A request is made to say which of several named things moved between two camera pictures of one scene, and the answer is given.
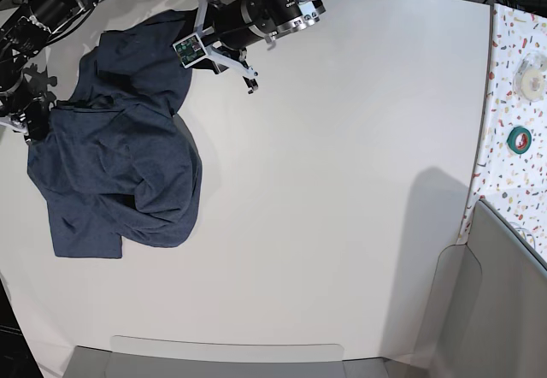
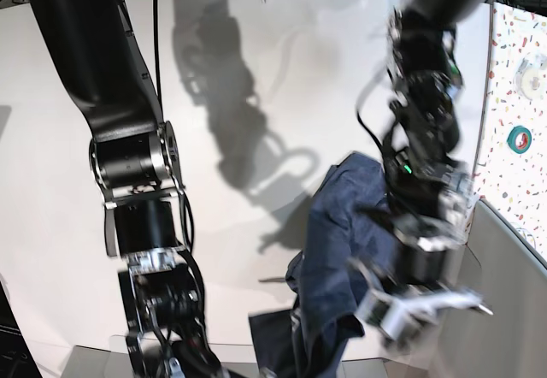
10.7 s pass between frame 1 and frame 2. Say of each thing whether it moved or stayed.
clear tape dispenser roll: stayed
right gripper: moved
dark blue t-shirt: moved
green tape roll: stayed
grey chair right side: stayed
